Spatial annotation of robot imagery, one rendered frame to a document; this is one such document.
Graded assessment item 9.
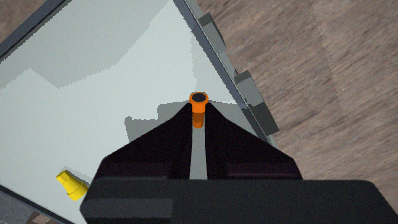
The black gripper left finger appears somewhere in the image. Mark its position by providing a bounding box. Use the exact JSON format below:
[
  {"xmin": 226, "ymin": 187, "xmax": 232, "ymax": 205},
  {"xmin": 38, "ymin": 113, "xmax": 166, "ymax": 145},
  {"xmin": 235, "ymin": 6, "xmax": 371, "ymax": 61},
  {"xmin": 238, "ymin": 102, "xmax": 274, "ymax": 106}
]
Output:
[{"xmin": 92, "ymin": 103, "xmax": 193, "ymax": 181}]

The yellow wire connector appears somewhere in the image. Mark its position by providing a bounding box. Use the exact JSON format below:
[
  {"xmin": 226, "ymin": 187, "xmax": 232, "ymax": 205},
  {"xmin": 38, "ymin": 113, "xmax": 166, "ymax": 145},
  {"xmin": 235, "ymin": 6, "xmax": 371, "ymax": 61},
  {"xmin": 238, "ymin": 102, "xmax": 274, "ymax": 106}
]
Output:
[{"xmin": 56, "ymin": 171, "xmax": 88, "ymax": 201}]

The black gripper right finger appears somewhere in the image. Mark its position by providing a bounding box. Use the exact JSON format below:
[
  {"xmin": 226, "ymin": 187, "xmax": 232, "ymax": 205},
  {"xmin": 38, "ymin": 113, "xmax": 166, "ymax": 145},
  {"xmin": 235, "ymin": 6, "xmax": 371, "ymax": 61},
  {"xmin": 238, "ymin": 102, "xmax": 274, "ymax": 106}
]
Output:
[{"xmin": 205, "ymin": 102, "xmax": 304, "ymax": 180}]

